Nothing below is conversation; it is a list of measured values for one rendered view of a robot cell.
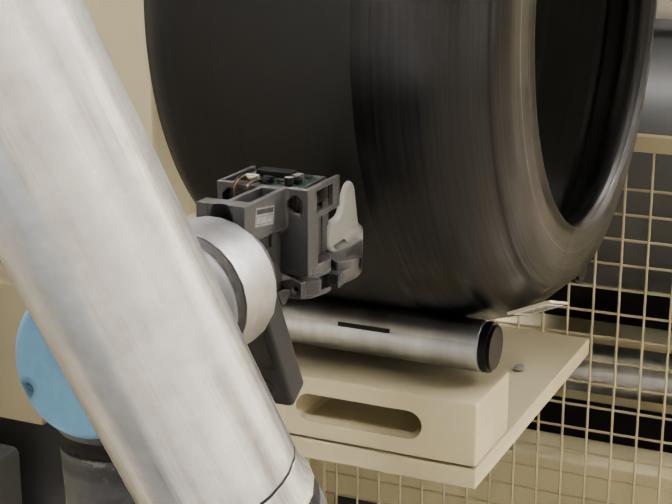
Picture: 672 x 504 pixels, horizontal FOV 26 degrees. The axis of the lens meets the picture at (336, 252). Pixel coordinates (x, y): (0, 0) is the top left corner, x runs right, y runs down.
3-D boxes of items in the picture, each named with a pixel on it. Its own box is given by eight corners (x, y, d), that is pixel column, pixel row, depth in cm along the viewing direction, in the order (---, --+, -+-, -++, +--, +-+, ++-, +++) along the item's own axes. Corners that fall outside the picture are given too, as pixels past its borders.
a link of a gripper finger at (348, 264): (380, 242, 109) (330, 273, 101) (379, 261, 109) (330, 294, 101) (322, 234, 110) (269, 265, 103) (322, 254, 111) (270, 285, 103)
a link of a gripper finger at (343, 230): (388, 169, 112) (338, 195, 104) (387, 243, 114) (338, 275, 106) (351, 165, 113) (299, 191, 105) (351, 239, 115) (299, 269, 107)
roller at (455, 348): (154, 321, 140) (130, 317, 136) (162, 275, 141) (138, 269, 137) (499, 375, 127) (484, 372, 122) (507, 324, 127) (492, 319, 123)
